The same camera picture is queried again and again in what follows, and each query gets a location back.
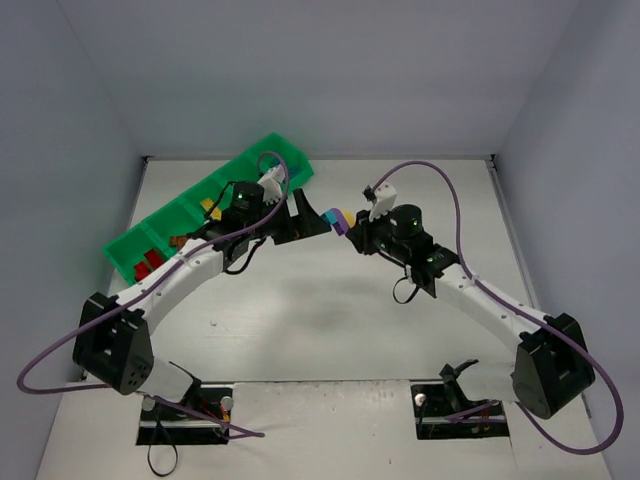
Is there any purple rounded lego brick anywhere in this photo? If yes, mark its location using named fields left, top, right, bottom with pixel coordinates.
left=333, top=208, right=352, bottom=236

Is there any yellow long lego plate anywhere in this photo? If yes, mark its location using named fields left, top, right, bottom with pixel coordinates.
left=200, top=198, right=222, bottom=220

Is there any brown lego plate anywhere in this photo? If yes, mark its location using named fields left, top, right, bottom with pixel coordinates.
left=169, top=236, right=188, bottom=249

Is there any long red lego brick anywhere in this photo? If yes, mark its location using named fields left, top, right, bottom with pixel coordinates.
left=144, top=249, right=166, bottom=270

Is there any small red lego brick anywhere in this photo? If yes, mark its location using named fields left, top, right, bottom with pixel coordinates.
left=134, top=262, right=152, bottom=282

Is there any teal lego brick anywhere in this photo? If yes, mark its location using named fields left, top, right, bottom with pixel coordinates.
left=322, top=208, right=338, bottom=225

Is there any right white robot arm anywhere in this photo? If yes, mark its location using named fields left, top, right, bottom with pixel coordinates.
left=346, top=205, right=595, bottom=419

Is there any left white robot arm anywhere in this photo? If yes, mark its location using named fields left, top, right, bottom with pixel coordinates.
left=72, top=181, right=331, bottom=403

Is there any green divided sorting tray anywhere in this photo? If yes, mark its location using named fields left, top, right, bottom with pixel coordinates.
left=103, top=133, right=314, bottom=285

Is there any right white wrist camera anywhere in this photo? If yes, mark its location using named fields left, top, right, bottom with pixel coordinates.
left=363, top=181, right=397, bottom=222

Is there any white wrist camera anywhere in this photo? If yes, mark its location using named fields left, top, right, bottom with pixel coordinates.
left=363, top=181, right=397, bottom=222
left=258, top=166, right=286, bottom=206

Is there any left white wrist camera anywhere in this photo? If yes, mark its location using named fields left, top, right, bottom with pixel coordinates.
left=258, top=166, right=286, bottom=206

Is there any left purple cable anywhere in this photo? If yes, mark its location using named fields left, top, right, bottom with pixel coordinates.
left=17, top=150, right=291, bottom=439

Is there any purple cable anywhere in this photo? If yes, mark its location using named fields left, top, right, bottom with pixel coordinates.
left=372, top=160, right=625, bottom=455
left=17, top=150, right=291, bottom=439

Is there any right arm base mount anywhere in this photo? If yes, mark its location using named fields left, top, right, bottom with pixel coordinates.
left=410, top=359, right=510, bottom=440

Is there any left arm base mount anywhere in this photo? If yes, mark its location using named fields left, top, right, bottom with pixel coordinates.
left=136, top=383, right=235, bottom=474

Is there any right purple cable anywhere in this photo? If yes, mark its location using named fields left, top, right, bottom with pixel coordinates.
left=372, top=160, right=625, bottom=455

